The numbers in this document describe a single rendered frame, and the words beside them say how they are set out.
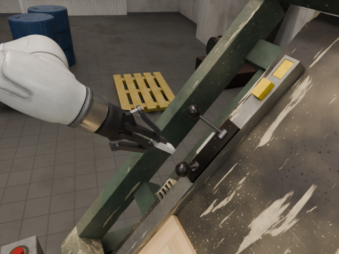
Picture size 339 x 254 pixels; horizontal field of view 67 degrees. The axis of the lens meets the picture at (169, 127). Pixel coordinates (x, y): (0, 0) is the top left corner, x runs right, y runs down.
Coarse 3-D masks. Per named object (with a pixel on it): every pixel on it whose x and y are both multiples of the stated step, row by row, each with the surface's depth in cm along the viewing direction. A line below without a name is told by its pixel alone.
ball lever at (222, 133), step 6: (192, 108) 67; (198, 108) 67; (192, 114) 67; (198, 114) 67; (204, 120) 69; (210, 126) 70; (216, 126) 70; (222, 132) 69; (228, 132) 69; (222, 138) 70
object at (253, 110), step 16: (272, 80) 67; (288, 80) 66; (272, 96) 66; (240, 112) 70; (256, 112) 67; (240, 128) 68; (208, 176) 74; (176, 192) 76; (192, 192) 75; (160, 208) 78; (176, 208) 76; (144, 224) 80; (160, 224) 77; (128, 240) 82; (144, 240) 78
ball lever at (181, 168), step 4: (180, 164) 62; (184, 164) 62; (188, 164) 63; (192, 164) 73; (196, 164) 72; (176, 168) 62; (180, 168) 62; (184, 168) 62; (188, 168) 62; (192, 168) 69; (196, 168) 72; (176, 172) 63; (180, 172) 62; (184, 172) 62; (188, 172) 62; (180, 176) 63; (184, 176) 62
